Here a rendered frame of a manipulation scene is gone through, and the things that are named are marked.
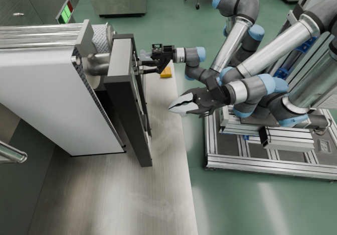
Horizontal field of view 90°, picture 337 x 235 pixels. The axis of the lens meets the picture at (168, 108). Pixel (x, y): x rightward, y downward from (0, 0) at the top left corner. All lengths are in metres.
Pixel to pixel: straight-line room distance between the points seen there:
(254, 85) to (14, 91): 0.67
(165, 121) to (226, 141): 0.91
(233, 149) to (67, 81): 1.46
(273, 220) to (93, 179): 1.50
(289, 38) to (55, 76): 0.73
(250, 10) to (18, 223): 1.25
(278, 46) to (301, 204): 1.55
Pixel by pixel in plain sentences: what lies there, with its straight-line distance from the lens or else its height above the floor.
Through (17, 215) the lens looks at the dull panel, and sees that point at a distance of 0.86.
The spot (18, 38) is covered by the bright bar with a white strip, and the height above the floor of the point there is 1.45.
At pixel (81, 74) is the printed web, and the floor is 1.36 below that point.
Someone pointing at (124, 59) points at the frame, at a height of 1.44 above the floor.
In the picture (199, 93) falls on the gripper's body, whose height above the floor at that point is 1.25.
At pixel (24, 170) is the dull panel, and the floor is 1.02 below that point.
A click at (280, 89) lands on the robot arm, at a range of 0.99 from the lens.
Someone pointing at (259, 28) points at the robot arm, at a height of 1.04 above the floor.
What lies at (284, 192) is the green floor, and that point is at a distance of 1.98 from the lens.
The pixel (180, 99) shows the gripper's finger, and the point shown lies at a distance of 0.54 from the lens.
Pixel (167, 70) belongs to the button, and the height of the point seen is 0.92.
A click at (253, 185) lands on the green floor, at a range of 1.87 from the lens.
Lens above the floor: 1.67
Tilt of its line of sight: 55 degrees down
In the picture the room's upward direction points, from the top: straight up
